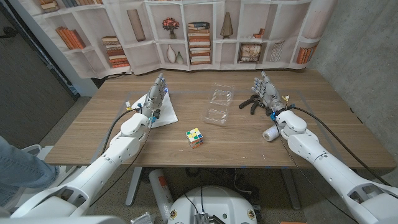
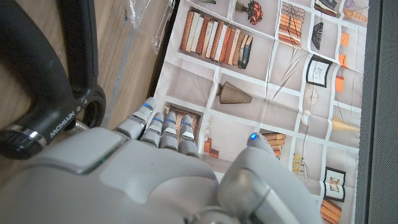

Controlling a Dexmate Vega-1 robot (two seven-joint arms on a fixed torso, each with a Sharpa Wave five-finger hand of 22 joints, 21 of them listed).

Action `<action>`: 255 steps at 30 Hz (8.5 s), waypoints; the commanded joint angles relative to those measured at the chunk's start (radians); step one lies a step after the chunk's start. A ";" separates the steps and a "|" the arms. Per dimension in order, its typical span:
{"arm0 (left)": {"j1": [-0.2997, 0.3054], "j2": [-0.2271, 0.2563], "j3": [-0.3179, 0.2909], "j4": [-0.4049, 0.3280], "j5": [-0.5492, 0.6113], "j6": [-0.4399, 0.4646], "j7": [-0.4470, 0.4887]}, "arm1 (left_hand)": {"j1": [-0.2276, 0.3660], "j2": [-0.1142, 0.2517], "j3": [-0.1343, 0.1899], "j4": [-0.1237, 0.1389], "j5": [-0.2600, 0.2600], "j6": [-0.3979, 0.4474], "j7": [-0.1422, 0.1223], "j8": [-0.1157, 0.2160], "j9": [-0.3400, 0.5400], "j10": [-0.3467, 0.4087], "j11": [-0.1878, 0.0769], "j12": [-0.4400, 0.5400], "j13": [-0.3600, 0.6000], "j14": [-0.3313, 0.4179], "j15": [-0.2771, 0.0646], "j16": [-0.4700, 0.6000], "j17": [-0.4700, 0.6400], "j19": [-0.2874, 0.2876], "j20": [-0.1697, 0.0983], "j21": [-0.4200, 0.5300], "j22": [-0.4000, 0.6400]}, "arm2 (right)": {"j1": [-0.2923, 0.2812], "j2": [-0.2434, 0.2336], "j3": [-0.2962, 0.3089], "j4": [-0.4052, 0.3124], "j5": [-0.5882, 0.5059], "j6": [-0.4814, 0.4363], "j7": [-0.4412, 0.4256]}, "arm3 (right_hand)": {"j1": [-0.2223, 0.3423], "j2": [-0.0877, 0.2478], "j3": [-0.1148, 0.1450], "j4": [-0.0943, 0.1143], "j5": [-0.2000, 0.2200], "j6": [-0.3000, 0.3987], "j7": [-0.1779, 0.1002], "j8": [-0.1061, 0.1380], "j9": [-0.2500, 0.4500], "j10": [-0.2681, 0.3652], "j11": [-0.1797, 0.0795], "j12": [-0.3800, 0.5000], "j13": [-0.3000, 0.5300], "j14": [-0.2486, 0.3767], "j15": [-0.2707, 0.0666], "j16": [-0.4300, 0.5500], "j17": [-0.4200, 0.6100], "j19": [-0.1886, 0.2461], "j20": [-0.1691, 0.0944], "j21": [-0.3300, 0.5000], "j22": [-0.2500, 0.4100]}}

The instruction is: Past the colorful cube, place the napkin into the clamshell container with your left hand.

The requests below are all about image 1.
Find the printed bookshelf backdrop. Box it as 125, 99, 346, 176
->
18, 0, 338, 79

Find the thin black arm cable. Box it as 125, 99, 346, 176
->
273, 121, 360, 224
89, 128, 152, 207

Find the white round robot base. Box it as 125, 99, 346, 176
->
167, 185, 258, 224

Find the black door handle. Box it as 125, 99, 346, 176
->
0, 26, 18, 40

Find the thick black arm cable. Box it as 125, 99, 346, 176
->
287, 105, 393, 187
99, 107, 142, 156

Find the black hand grip tool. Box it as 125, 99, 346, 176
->
238, 94, 267, 116

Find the dark grey door panel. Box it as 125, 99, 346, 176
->
0, 6, 78, 149

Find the grey table leg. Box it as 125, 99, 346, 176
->
125, 167, 143, 207
280, 167, 302, 211

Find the black cable bundle under table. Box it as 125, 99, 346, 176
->
185, 167, 261, 200

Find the person's blue jeans leg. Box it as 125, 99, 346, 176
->
0, 135, 60, 206

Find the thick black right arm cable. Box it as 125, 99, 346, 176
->
287, 105, 393, 187

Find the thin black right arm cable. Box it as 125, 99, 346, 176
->
273, 121, 360, 224

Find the clear plastic clamshell container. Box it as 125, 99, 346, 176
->
201, 82, 234, 127

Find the white roll with orange label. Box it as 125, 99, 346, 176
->
148, 169, 174, 223

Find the grey metal finned part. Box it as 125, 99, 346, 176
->
130, 212, 155, 224

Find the white wrapped paper roll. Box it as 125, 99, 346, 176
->
262, 124, 282, 142

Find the colorful puzzle cube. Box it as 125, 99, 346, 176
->
185, 127, 205, 149

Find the white napkin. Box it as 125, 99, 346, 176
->
131, 91, 179, 129

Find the yellow tagged left wrist wire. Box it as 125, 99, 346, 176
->
124, 101, 141, 112

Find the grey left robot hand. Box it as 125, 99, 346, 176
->
140, 73, 169, 119

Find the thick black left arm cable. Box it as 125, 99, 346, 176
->
99, 107, 142, 156

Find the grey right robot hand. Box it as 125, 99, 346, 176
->
251, 70, 289, 113

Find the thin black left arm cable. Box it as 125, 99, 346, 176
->
89, 128, 152, 207

